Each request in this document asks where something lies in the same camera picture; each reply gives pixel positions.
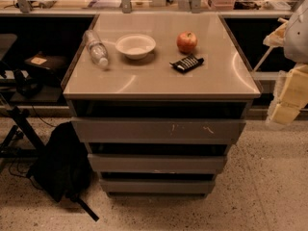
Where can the black box with label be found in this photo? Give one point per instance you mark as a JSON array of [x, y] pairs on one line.
[[46, 67]]

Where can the black tripod stand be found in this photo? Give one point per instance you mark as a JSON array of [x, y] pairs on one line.
[[20, 129]]

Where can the white leaning stick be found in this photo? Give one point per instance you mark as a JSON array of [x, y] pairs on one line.
[[273, 40]]

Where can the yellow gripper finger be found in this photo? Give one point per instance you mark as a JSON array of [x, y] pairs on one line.
[[295, 89], [280, 114]]

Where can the red apple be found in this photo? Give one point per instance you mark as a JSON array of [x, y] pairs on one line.
[[186, 42]]

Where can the white bowl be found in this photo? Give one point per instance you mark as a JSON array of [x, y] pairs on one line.
[[135, 46]]

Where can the grey drawer cabinet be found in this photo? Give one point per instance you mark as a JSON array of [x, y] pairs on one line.
[[222, 88]]

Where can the grey top drawer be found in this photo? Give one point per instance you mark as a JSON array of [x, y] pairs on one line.
[[158, 130]]

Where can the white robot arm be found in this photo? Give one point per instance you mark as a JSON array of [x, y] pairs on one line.
[[295, 49]]

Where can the clear plastic water bottle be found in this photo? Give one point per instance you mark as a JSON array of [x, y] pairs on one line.
[[96, 49]]

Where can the grey bottom drawer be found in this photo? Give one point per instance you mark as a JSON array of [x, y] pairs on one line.
[[137, 186]]

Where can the black backpack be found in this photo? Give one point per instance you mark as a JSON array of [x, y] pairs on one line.
[[63, 167]]

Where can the black snack bar wrapper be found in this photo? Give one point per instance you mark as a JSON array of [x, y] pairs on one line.
[[187, 64]]

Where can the grey middle drawer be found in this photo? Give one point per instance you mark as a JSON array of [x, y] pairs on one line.
[[156, 164]]

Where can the grey drawer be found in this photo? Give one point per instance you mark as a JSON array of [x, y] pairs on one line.
[[156, 164], [158, 130], [137, 186]]

